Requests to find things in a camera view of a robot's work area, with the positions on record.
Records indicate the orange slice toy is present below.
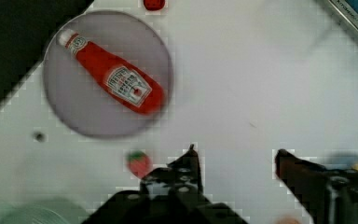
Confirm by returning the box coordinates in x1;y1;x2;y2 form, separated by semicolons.
275;216;301;224

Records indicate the blue bowl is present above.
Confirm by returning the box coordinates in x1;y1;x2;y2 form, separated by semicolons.
324;153;358;170

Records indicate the red toy tomato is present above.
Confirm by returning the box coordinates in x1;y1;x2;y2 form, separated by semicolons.
143;0;166;11

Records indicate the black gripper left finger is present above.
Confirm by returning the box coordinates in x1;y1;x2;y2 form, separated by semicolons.
83;147;248;224

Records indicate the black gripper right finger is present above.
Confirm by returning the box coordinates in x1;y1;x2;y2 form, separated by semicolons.
275;149;358;224

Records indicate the red ketchup bottle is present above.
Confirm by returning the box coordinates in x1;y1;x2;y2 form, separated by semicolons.
58;29;165;115

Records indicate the green perforated colander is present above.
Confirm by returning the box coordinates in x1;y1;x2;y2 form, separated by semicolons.
0;198;89;224

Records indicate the grey round plate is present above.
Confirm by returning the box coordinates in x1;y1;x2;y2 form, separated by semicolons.
43;11;173;139

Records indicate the red toy strawberry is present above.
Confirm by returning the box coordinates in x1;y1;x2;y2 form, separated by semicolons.
126;150;152;178

